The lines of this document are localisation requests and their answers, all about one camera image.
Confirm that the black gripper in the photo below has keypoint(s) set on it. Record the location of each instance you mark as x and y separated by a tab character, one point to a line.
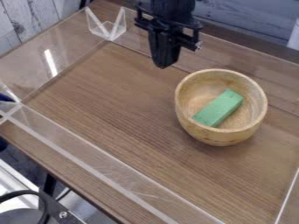
173	27

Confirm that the green rectangular block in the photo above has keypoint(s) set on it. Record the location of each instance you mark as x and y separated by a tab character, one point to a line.
219	109

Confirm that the light wooden bowl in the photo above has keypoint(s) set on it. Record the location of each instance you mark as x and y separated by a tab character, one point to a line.
198	89

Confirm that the clear acrylic front barrier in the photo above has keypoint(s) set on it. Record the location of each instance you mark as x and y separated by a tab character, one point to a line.
107	182

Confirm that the blue object at left edge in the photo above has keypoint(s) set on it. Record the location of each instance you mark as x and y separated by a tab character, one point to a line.
6	98

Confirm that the black metal table leg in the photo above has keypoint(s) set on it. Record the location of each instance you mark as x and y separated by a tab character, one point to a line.
58	214

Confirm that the clear acrylic corner bracket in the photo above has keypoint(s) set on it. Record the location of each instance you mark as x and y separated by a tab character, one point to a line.
107	30

